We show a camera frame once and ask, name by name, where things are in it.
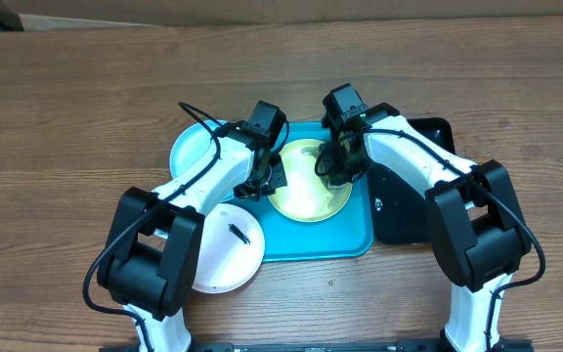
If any yellow plate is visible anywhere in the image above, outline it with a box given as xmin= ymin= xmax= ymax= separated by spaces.
xmin=269 ymin=139 xmax=353 ymax=222

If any green sponge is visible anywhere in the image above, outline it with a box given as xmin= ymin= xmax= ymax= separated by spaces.
xmin=327 ymin=177 xmax=353 ymax=189

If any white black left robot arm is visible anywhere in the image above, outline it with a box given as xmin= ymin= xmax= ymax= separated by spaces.
xmin=86 ymin=130 xmax=287 ymax=351

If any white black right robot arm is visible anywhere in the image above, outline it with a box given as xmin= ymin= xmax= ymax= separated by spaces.
xmin=315 ymin=103 xmax=532 ymax=351

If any teal plastic tray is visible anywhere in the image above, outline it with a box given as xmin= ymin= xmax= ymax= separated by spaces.
xmin=224 ymin=121 xmax=373 ymax=262

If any black rectangular tray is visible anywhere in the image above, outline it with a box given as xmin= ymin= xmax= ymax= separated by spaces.
xmin=367 ymin=117 xmax=455 ymax=245

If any white plate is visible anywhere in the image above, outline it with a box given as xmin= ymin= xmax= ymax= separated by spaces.
xmin=193 ymin=203 xmax=265 ymax=293

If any light blue plate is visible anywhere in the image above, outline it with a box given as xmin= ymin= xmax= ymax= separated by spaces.
xmin=156 ymin=120 xmax=251 ymax=212

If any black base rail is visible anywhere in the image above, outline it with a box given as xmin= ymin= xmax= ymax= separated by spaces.
xmin=98 ymin=339 xmax=535 ymax=352

